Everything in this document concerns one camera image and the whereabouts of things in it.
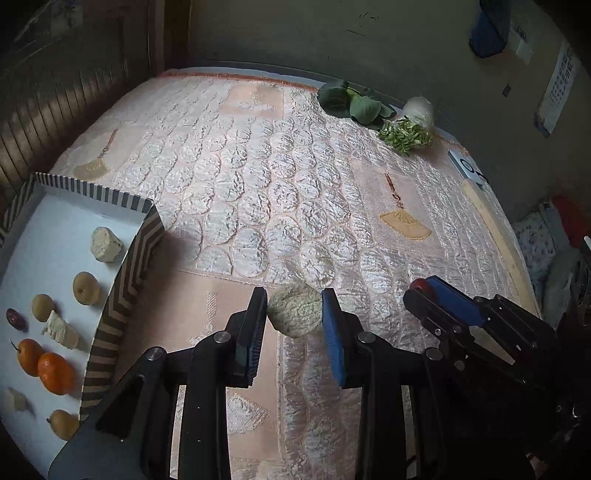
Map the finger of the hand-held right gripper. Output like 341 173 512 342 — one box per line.
403 288 528 385
427 276 560 366

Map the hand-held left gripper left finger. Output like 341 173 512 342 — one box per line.
48 287 269 480

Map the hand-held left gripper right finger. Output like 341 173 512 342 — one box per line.
322 288 539 480

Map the greenish pale fruit chunk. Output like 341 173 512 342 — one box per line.
267 282 323 337

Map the pale cut fruit chunk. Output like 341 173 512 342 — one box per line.
41 310 80 350
90 226 124 264

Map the round tan fruit with stem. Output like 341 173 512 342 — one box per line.
46 409 80 440

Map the large orange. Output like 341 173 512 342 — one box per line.
10 338 46 377

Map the white tray with striped rim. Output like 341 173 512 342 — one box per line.
0 172 166 480

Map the small pale fruit piece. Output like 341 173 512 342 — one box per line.
4 387 32 413

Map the floral cloth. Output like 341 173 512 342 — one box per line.
515 210 561 296

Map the grey cloth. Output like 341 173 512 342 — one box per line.
542 249 583 319

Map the white card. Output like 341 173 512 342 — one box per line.
447 150 488 185

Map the red cloth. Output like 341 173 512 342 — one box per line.
551 195 589 247

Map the pink quilted mattress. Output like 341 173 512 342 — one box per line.
46 68 543 480

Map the bunch of chopped greens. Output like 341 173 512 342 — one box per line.
378 117 434 155

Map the white radish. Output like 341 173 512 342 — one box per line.
403 96 435 132

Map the small orange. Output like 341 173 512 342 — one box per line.
38 352 75 396

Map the dark green leafy vegetable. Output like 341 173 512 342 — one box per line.
317 80 397 130

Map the white paper note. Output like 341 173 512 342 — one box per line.
510 25 536 63

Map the blue bag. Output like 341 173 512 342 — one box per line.
468 0 509 58

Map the corrugated metal door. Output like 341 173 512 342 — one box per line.
0 0 192 217

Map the wall calendar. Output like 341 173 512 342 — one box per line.
536 41 583 138

